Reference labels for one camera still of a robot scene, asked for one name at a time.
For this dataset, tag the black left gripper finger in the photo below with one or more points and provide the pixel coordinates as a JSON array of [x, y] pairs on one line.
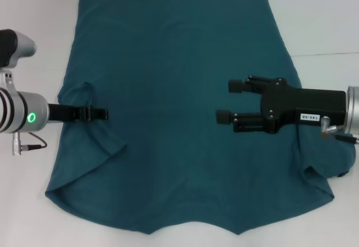
[[99, 114]]

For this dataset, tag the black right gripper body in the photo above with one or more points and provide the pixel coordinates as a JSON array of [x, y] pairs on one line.
[[303, 106]]

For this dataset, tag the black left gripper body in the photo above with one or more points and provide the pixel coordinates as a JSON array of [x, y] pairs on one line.
[[64, 113]]

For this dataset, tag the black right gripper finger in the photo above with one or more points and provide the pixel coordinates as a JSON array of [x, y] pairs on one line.
[[236, 86], [223, 116]]

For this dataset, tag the dark teal blue shirt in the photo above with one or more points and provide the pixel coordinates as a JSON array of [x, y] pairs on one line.
[[168, 104]]

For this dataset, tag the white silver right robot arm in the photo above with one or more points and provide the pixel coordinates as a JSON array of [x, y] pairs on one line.
[[353, 109]]

